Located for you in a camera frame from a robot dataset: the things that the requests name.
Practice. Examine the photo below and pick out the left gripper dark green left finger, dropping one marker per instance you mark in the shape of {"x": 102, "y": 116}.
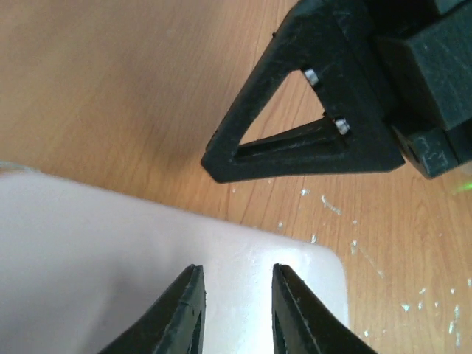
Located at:
{"x": 173, "y": 324}

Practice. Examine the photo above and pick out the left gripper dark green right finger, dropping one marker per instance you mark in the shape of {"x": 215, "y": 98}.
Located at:
{"x": 301, "y": 323}

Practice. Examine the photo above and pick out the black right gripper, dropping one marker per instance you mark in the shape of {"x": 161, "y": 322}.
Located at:
{"x": 425, "y": 48}

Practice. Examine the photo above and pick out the pink glasses case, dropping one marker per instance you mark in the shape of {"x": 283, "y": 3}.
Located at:
{"x": 79, "y": 265}

